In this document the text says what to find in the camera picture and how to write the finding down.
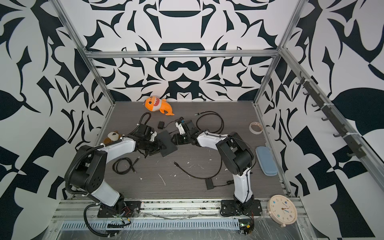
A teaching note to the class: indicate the orange plush fish toy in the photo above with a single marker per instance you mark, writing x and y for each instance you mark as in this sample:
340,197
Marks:
155,104

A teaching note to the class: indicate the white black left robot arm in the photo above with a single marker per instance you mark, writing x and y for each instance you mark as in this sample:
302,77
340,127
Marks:
86,174

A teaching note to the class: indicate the cream round wall clock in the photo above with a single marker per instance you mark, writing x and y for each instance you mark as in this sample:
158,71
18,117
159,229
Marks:
282,210

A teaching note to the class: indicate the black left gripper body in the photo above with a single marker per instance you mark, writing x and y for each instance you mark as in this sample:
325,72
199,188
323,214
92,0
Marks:
149,144

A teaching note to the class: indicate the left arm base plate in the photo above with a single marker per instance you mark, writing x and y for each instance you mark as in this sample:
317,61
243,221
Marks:
125,209

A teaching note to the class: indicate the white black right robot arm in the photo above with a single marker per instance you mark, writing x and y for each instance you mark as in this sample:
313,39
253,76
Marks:
234,152

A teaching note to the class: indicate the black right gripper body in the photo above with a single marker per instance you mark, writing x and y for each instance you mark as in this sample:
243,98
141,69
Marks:
187,138

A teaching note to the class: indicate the white double-sided tape roll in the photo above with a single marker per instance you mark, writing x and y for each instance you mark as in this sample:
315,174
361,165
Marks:
256,128

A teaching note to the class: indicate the blue glasses case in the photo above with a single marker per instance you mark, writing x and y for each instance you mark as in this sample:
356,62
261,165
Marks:
266,161

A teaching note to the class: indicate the grey wall hook rail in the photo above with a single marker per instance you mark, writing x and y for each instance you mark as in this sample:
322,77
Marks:
333,116

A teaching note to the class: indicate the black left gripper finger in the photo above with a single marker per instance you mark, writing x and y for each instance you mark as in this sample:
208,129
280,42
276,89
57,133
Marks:
159,145
151,151

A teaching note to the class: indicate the small brown plush toy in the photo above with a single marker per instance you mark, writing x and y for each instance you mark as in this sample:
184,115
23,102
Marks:
112,137

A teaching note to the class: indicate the aluminium frame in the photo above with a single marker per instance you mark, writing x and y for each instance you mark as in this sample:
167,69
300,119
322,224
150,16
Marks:
371,161

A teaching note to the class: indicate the black power adapter with cord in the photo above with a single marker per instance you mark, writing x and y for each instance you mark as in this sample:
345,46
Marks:
163,126

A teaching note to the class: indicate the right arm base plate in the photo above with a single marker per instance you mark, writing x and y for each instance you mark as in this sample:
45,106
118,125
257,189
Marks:
231,208

